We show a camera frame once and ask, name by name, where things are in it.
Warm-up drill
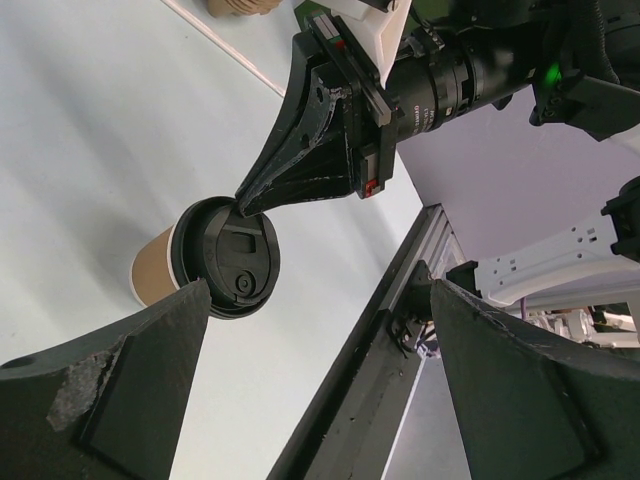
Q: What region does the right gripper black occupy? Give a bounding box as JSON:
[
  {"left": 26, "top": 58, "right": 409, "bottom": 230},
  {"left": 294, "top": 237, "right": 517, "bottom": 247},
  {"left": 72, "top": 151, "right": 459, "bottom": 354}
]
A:
[{"left": 235, "top": 12, "right": 399, "bottom": 217}]

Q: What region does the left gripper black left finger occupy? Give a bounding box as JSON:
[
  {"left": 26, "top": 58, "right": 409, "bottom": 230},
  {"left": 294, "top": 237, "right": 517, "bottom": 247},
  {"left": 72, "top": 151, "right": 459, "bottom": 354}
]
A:
[{"left": 1, "top": 280, "right": 211, "bottom": 479}]

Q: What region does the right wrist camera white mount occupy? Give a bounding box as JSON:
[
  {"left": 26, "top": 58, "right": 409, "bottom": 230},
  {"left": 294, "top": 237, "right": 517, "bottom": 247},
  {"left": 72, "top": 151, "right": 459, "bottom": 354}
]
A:
[{"left": 320, "top": 0, "right": 412, "bottom": 87}]

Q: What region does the single brown paper cup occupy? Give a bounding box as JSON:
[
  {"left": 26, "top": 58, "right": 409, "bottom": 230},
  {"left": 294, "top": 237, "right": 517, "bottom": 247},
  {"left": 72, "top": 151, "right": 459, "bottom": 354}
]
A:
[{"left": 129, "top": 226, "right": 180, "bottom": 307}]

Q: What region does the stack of paper cups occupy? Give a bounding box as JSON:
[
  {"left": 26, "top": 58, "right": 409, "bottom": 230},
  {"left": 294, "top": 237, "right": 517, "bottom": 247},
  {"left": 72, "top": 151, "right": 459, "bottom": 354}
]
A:
[{"left": 206, "top": 0, "right": 282, "bottom": 18}]

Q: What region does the black plastic cup lid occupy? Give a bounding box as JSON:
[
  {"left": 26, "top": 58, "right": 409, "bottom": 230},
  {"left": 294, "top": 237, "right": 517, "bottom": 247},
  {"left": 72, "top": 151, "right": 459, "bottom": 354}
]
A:
[{"left": 168, "top": 196, "right": 281, "bottom": 320}]

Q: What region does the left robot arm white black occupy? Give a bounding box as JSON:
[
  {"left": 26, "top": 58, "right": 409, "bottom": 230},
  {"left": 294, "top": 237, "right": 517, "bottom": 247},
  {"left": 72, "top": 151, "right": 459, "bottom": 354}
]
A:
[{"left": 1, "top": 181, "right": 639, "bottom": 479}]

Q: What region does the white wrapped straw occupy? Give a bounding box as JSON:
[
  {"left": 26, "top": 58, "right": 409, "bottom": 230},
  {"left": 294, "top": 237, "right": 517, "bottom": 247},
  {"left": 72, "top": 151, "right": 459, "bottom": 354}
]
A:
[{"left": 162, "top": 0, "right": 285, "bottom": 98}]

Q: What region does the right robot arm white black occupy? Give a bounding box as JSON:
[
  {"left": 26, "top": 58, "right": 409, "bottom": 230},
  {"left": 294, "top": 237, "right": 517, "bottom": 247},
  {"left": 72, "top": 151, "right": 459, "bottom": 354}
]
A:
[{"left": 235, "top": 1, "right": 639, "bottom": 217}]

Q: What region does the aluminium rail bottom right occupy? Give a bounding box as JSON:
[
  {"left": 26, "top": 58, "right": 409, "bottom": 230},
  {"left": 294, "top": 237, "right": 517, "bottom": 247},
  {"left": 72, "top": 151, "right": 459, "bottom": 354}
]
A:
[{"left": 299, "top": 202, "right": 466, "bottom": 451}]

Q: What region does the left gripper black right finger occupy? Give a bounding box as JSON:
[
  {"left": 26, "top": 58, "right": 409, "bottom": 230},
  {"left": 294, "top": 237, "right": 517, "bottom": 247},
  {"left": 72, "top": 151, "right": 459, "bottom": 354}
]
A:
[{"left": 431, "top": 280, "right": 639, "bottom": 479}]

